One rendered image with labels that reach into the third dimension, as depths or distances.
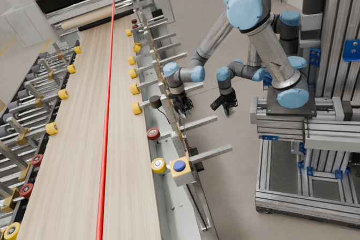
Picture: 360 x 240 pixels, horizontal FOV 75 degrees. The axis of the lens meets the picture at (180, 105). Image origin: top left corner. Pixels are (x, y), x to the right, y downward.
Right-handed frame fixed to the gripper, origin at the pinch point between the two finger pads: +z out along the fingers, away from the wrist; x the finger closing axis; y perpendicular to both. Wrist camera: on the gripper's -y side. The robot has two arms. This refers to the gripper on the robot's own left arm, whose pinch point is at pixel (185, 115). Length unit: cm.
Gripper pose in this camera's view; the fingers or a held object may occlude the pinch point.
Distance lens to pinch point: 134.9
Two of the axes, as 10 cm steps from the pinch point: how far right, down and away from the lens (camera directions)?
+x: 8.2, -5.1, 2.7
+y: 5.2, 4.5, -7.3
